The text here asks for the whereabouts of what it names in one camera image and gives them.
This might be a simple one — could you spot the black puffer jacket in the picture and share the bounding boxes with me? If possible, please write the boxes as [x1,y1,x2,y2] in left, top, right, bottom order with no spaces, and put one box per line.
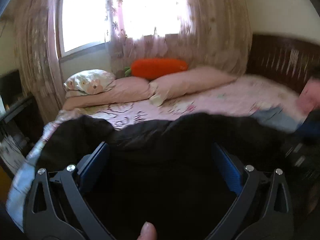
[24,111,319,239]

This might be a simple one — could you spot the person's thumb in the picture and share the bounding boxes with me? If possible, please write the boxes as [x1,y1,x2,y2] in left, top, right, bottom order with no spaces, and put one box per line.
[137,222,157,240]

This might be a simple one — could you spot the blue checked quilt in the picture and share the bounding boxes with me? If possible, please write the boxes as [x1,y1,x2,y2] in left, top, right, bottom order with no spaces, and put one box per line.
[7,112,301,239]

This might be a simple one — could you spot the black desk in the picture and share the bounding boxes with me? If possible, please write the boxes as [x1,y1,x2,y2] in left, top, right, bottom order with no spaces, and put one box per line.
[1,94,44,178]

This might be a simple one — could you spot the pink floral bed sheet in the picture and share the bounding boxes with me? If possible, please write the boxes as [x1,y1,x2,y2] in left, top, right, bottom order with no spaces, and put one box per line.
[24,74,308,160]

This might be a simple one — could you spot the folded pink blanket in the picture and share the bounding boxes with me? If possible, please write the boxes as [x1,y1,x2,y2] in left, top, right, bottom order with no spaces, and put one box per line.
[297,77,320,115]

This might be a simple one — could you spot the black computer monitor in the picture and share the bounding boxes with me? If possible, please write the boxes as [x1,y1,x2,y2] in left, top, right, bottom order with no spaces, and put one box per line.
[0,70,23,110]

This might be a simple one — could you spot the floral white pillow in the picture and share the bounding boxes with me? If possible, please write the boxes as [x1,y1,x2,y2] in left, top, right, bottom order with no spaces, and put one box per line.
[63,69,116,98]

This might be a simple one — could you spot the long pink pillow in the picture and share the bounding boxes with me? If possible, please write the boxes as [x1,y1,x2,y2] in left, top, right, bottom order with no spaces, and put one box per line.
[62,76,155,111]

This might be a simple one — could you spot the pink pillow right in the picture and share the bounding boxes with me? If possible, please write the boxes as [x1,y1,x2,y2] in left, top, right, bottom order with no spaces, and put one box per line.
[150,66,238,107]

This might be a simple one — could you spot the dark wooden headboard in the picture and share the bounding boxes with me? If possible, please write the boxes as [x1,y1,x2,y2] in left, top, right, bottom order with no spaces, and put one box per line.
[246,34,319,93]

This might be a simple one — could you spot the orange carrot plush pillow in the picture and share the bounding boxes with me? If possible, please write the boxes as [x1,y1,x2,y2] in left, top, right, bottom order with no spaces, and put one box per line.
[124,58,188,81]

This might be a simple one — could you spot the pink lace curtain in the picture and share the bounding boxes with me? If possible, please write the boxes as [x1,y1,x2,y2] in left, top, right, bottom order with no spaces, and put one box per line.
[14,0,252,122]

